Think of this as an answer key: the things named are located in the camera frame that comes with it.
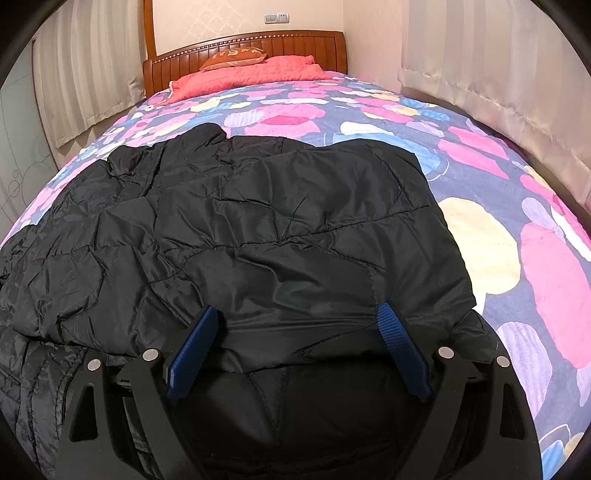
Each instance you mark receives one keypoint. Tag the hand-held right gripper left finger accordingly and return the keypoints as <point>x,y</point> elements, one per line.
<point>194,350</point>

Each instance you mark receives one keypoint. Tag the beige curtain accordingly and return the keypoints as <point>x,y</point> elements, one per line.
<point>87,69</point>
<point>485,69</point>

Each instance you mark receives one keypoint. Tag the white wall socket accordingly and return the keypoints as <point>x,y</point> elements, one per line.
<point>277,18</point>

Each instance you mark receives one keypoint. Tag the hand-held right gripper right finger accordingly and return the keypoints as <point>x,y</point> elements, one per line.
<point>401,350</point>

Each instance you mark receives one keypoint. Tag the polka dot bedspread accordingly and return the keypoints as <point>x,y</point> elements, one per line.
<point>485,184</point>

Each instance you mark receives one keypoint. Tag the wooden headboard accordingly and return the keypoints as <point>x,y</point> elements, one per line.
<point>300,48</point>

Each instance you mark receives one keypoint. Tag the orange pillow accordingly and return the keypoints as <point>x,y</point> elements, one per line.
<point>233,56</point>

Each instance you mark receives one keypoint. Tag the black puffer jacket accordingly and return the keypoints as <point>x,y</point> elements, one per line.
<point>254,230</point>

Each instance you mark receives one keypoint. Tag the coral pink quilt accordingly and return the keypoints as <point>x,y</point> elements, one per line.
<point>240,77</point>

